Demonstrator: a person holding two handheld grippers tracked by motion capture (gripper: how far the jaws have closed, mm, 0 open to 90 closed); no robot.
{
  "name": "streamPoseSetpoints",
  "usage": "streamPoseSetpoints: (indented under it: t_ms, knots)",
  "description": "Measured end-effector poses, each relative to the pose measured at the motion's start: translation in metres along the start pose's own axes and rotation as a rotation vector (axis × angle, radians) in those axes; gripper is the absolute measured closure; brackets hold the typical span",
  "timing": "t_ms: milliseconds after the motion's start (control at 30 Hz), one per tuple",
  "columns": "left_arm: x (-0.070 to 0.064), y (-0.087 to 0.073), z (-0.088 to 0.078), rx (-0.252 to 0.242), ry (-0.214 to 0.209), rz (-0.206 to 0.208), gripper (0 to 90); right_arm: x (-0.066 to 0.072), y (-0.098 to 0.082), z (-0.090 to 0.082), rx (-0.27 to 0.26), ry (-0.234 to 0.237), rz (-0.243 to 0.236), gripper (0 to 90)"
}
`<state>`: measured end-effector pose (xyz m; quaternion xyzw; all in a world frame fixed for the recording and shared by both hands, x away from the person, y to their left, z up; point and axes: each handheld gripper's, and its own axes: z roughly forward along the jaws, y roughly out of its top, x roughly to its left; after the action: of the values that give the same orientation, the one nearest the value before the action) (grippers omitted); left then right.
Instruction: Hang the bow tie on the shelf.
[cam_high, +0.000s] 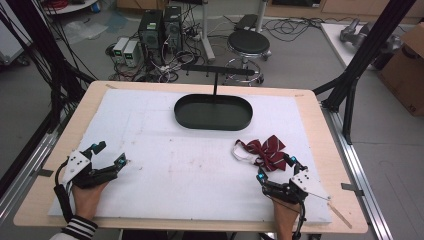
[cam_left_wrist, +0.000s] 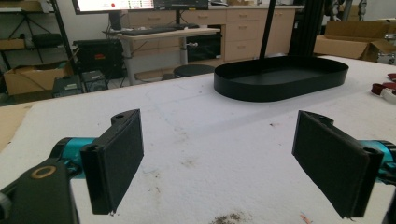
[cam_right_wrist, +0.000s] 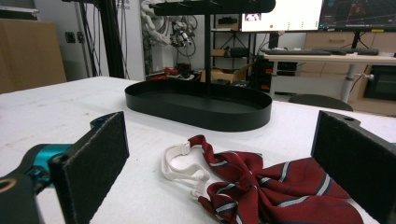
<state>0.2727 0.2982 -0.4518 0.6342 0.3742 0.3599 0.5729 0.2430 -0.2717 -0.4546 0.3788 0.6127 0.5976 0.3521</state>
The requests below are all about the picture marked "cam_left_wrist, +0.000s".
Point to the wooden drawer cabinet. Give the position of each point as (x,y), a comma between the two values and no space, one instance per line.
(249,32)

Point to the black metal stand pole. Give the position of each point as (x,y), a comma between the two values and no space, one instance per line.
(267,29)

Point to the computer monitor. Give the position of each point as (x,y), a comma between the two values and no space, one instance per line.
(180,4)
(113,5)

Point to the white object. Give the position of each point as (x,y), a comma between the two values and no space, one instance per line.
(389,94)

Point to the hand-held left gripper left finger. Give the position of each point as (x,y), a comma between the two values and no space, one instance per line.
(112,161)

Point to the dark red object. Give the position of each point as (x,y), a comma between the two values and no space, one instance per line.
(392,76)
(380,87)

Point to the black equipment case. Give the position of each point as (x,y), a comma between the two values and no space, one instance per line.
(99,57)

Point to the black keyboard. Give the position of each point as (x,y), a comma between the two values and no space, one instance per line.
(148,31)

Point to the open cardboard box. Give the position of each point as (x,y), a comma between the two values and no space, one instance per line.
(351,42)
(31,77)

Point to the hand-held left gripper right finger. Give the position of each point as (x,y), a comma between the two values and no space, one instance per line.
(336,161)

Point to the black round stool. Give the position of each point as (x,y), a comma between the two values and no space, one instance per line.
(193,70)

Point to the black oval tray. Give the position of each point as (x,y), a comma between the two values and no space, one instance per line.
(280,79)

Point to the light wooden desk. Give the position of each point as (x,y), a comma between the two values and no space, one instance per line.
(168,33)

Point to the grey electronic box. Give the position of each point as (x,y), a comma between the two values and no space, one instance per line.
(67,85)

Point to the black aluminium frame column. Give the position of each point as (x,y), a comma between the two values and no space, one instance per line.
(306,28)

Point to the black metal shelf rack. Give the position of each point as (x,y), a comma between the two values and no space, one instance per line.
(34,34)

